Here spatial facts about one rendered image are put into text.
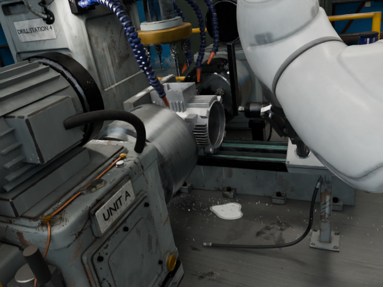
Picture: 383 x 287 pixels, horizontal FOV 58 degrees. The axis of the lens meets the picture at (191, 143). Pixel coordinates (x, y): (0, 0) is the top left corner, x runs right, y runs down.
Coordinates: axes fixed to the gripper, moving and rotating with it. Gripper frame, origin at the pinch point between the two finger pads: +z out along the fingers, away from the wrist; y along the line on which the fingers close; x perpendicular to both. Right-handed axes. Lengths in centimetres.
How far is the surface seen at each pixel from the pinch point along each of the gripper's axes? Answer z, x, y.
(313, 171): 7.4, 3.5, -2.2
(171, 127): -1.4, -2.0, 31.2
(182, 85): 18, -28, 43
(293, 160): 4.6, 2.3, 1.8
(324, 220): 20.0, 11.1, -4.8
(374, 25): 160, -182, -24
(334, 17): 156, -189, 5
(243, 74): 37, -47, 29
